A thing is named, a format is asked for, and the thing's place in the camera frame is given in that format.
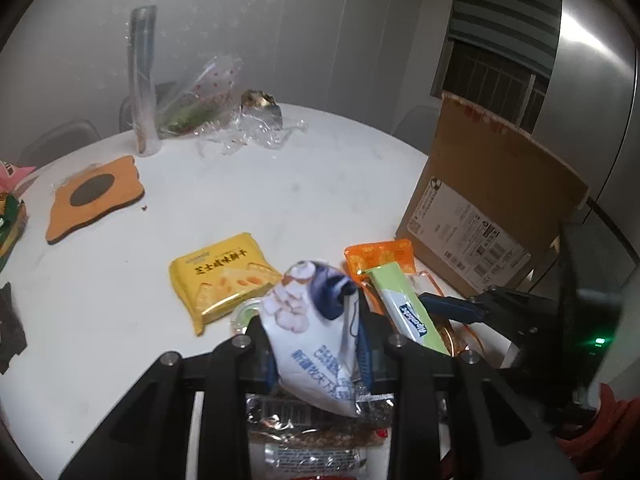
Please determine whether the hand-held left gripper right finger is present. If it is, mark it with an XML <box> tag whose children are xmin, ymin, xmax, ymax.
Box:
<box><xmin>352</xmin><ymin>309</ymin><xmax>576</xmax><ymax>480</ymax></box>

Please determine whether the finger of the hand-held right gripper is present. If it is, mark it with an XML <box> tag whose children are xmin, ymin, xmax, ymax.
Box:
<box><xmin>419</xmin><ymin>292</ymin><xmax>489</xmax><ymax>324</ymax></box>

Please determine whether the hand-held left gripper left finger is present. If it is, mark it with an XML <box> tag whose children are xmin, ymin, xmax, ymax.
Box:
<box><xmin>60</xmin><ymin>317</ymin><xmax>279</xmax><ymax>480</ymax></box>

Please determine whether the orange-edged clear snack packet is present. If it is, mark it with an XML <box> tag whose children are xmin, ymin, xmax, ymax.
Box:
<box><xmin>414</xmin><ymin>270</ymin><xmax>482</xmax><ymax>358</ymax></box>

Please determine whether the light green snack bar packet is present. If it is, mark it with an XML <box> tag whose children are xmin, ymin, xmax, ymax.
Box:
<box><xmin>362</xmin><ymin>262</ymin><xmax>452</xmax><ymax>357</ymax></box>

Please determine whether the white and blue snack bag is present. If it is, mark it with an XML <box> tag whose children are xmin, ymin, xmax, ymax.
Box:
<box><xmin>260</xmin><ymin>259</ymin><xmax>361</xmax><ymax>418</ymax></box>

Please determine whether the clear seed brittle packet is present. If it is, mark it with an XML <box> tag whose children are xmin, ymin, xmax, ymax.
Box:
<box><xmin>245</xmin><ymin>392</ymin><xmax>396</xmax><ymax>450</ymax></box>

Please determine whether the brown cardboard box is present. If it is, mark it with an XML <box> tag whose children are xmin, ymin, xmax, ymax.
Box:
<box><xmin>395</xmin><ymin>91</ymin><xmax>590</xmax><ymax>298</ymax></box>

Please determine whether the person's right forearm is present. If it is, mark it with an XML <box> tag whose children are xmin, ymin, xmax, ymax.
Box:
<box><xmin>550</xmin><ymin>384</ymin><xmax>640</xmax><ymax>480</ymax></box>

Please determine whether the small green-rimmed clear packet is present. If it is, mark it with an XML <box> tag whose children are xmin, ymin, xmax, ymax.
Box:
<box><xmin>229</xmin><ymin>297</ymin><xmax>264</xmax><ymax>337</ymax></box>

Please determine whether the orange snack packet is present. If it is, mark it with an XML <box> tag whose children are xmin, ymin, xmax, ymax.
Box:
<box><xmin>344</xmin><ymin>239</ymin><xmax>417</xmax><ymax>291</ymax></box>

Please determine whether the window with grille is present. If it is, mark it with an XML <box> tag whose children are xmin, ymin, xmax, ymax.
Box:
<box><xmin>430</xmin><ymin>40</ymin><xmax>551</xmax><ymax>137</ymax></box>

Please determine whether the silver refrigerator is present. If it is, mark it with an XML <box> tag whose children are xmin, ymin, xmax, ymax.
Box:
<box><xmin>530</xmin><ymin>0</ymin><xmax>640</xmax><ymax>216</ymax></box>

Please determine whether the crumpled clear plastic wrap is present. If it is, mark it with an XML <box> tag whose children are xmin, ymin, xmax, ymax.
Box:
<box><xmin>195</xmin><ymin>105</ymin><xmax>308</xmax><ymax>158</ymax></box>

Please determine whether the orange felt coaster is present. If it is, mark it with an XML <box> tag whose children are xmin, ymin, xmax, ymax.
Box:
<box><xmin>46</xmin><ymin>156</ymin><xmax>146</xmax><ymax>246</ymax></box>

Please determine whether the dark snack packet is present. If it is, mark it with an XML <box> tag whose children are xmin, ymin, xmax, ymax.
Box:
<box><xmin>0</xmin><ymin>282</ymin><xmax>28</xmax><ymax>376</ymax></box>

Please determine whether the gold foil wrapper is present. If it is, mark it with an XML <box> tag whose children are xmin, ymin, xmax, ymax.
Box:
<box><xmin>241</xmin><ymin>89</ymin><xmax>278</xmax><ymax>111</ymax></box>

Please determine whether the clear bag with greens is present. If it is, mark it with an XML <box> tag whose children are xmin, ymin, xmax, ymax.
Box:
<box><xmin>157</xmin><ymin>55</ymin><xmax>243</xmax><ymax>138</ymax></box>

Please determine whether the green and yellow snack packet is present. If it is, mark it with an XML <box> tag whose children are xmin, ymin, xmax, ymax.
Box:
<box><xmin>0</xmin><ymin>192</ymin><xmax>28</xmax><ymax>272</ymax></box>

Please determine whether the striped window blind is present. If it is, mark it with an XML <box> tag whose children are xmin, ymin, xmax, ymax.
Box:
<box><xmin>447</xmin><ymin>0</ymin><xmax>563</xmax><ymax>77</ymax></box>

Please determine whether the clear plastic tube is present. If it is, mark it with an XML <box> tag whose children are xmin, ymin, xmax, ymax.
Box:
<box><xmin>129</xmin><ymin>6</ymin><xmax>162</xmax><ymax>157</ymax></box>

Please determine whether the pink snack packet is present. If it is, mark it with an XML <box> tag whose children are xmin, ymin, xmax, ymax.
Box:
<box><xmin>0</xmin><ymin>160</ymin><xmax>38</xmax><ymax>196</ymax></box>

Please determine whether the black cable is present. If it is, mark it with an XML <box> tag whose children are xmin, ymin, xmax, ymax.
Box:
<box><xmin>584</xmin><ymin>194</ymin><xmax>640</xmax><ymax>263</ymax></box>

